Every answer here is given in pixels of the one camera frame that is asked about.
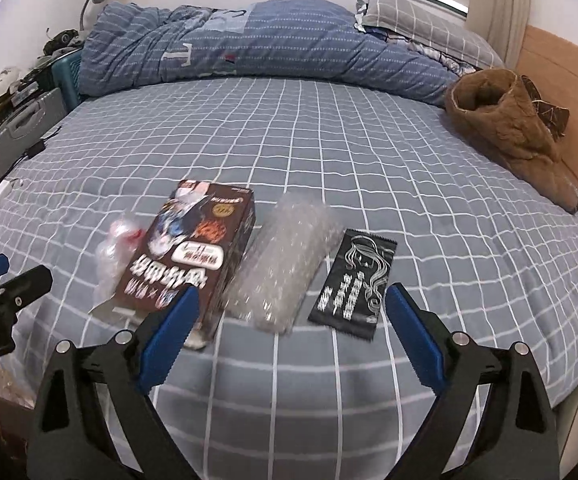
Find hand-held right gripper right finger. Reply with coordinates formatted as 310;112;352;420
384;282;562;480

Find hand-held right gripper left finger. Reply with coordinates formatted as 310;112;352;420
28;287;200;480

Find black printed packet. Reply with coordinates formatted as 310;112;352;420
308;228;399;343

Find brown printed cardboard box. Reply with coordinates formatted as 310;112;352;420
112;179;256;351

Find clear plastic wrapper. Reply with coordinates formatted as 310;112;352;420
89;210;145;316

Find bubble wrap sheet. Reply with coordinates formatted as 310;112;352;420
224;192;342;336

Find grey suitcase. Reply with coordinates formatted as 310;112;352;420
0;87;67;186

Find grid-patterned blue bed sheet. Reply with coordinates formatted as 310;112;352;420
0;72;578;480

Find white hat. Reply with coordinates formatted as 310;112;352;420
0;66;22;106

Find teal plastic stool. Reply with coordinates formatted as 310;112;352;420
52;52;87;111

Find brown fleece pajama top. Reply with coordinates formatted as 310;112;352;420
444;67;578;215

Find dark cloth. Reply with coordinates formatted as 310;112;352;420
43;30;87;56

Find blue striped quilt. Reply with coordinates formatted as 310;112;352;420
76;0;462;107

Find grey grid pillow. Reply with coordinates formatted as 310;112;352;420
354;0;504;71

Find beige curtain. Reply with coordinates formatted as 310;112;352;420
466;0;534;68

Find black power adapter cable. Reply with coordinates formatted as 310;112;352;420
0;125;64;226

